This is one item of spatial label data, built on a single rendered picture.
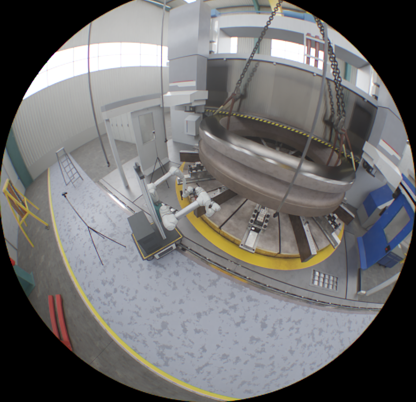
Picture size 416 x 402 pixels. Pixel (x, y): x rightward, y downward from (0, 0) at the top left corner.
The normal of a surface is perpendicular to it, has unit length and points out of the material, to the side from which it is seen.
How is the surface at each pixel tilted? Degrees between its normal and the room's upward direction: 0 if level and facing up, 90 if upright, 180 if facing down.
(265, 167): 90
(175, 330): 0
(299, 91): 90
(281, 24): 90
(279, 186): 90
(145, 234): 0
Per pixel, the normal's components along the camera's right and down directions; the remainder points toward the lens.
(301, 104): -0.48, 0.58
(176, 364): 0.04, -0.73
